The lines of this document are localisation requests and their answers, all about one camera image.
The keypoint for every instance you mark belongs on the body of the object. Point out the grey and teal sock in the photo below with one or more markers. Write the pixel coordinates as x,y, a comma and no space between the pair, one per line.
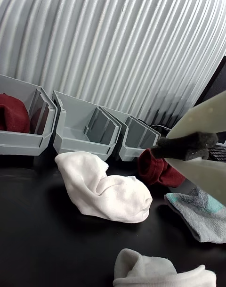
204,221

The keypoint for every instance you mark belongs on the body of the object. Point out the cream gripper right finger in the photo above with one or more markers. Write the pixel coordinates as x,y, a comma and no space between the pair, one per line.
207,176

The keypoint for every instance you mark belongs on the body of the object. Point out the cream gripper left finger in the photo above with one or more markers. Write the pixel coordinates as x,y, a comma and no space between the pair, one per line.
202,117

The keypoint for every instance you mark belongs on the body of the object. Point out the white folded sock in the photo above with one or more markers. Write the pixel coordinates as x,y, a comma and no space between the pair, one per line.
146,270

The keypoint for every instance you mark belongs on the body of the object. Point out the dark red sock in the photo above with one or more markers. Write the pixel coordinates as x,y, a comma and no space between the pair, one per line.
155,171
13,115

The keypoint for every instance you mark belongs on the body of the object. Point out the black flat panel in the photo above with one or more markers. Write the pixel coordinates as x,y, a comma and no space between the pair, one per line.
217,82

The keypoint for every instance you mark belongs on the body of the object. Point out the grey plastic storage bin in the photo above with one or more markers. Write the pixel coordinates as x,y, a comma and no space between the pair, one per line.
75,136
21,143
139,136

